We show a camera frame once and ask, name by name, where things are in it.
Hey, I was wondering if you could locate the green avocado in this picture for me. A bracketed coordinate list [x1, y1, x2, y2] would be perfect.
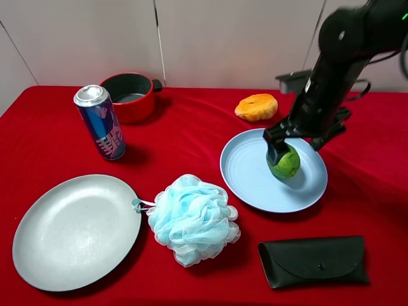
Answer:
[266, 144, 301, 179]

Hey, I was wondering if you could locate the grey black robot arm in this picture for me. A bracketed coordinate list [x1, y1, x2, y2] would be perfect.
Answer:
[263, 1, 407, 166]

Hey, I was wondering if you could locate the black glasses case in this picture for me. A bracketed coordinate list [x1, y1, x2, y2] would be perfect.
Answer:
[258, 236, 370, 289]

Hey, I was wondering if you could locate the red tablecloth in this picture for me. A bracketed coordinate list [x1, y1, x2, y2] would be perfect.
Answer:
[1, 86, 407, 305]

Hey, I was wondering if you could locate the red cooking pot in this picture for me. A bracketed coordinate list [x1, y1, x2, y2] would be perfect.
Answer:
[100, 73, 163, 124]

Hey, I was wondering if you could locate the blue drink can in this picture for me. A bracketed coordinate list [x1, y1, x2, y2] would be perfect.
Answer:
[73, 85, 126, 161]

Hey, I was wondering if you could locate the light blue bath loofah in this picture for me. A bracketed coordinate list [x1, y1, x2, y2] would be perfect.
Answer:
[132, 174, 241, 268]

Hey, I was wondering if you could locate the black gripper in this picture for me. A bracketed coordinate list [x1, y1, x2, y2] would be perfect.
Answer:
[263, 52, 371, 164]

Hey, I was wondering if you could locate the light blue plastic plate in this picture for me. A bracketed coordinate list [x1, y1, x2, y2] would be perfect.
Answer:
[220, 128, 328, 213]

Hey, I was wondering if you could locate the orange bread roll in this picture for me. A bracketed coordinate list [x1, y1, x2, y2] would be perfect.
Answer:
[235, 94, 278, 122]

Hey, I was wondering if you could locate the grey round plate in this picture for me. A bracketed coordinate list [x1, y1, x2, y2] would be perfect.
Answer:
[12, 174, 142, 292]

